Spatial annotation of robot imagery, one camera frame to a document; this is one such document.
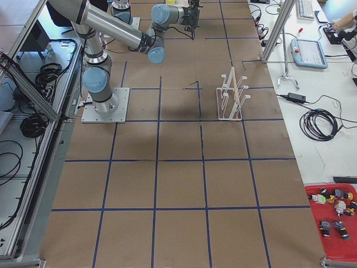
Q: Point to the blue teach pendant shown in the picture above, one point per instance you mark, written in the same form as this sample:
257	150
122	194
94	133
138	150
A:
308	53

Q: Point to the white keyboard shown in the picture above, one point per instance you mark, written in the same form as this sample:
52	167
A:
304	10

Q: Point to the black power adapter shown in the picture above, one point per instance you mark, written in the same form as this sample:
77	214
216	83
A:
296	98

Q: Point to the aluminium frame post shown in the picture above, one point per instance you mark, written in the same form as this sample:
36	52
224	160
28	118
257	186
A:
277	29

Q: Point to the white wire cup rack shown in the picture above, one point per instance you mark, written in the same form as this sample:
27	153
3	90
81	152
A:
230	97

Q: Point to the red parts tray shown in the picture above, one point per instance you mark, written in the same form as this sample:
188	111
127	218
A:
334	210

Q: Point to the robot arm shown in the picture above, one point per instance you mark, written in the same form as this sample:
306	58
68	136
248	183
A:
121	9
90	21

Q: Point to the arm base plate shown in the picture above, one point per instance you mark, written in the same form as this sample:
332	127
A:
112	111

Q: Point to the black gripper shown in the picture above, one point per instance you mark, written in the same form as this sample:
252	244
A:
188	14

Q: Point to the metal grabber tool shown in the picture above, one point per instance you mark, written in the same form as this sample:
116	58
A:
286	77

